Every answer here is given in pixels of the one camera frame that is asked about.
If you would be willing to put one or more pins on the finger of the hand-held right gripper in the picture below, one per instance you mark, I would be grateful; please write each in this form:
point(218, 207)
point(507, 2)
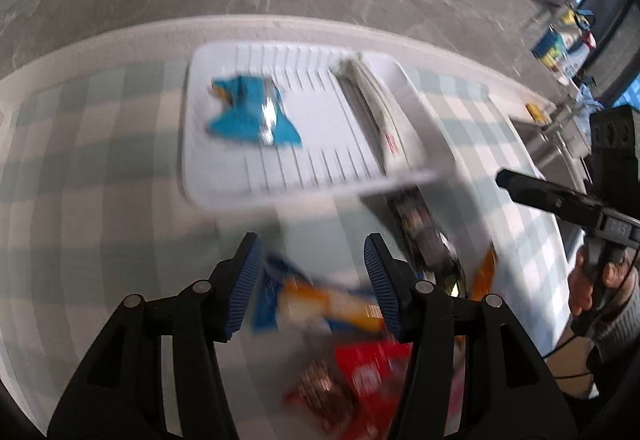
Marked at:
point(540, 194)

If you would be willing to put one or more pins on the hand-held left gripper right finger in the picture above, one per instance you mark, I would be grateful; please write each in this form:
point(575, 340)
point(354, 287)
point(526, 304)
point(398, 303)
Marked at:
point(380, 280)

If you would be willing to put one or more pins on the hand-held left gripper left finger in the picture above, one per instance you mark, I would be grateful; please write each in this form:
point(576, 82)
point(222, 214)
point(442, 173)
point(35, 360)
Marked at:
point(245, 285)

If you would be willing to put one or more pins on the dark snack packet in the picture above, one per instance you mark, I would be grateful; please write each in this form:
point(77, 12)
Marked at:
point(425, 235)

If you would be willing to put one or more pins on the blue and orange snack packet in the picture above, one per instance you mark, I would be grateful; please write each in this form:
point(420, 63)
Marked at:
point(310, 300)

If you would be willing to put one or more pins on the red chocolate ball packet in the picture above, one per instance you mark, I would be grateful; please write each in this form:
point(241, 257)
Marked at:
point(370, 370)

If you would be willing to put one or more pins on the white plastic divided tray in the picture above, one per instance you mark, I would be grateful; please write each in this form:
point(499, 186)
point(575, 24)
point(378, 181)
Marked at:
point(320, 130)

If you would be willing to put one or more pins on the teal blue snack packet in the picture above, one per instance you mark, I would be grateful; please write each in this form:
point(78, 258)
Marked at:
point(240, 110)

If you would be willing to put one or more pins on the white snack packet red logo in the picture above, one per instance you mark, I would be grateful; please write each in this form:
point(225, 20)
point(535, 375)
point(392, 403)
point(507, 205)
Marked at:
point(370, 105)

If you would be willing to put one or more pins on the person's right forearm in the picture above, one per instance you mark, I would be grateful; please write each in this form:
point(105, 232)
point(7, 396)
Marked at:
point(622, 325)

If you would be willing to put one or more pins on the person's right hand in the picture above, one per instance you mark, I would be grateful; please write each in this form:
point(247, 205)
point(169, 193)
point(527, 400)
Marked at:
point(582, 290)

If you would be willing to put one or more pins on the steel sink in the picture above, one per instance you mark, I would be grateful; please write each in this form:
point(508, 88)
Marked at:
point(545, 145)

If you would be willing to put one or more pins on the blue cloth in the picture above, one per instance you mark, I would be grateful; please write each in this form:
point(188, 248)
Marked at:
point(592, 98)

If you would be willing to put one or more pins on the steel faucet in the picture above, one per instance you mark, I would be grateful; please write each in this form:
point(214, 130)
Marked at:
point(562, 125)

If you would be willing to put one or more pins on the yellow sponge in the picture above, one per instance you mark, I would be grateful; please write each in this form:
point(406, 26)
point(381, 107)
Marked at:
point(534, 112)

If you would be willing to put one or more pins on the blue and yellow box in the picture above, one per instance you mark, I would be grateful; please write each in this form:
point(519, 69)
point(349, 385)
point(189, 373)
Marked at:
point(549, 45)

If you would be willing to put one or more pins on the checkered tablecloth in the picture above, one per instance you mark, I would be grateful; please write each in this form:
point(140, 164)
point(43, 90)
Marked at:
point(100, 170)

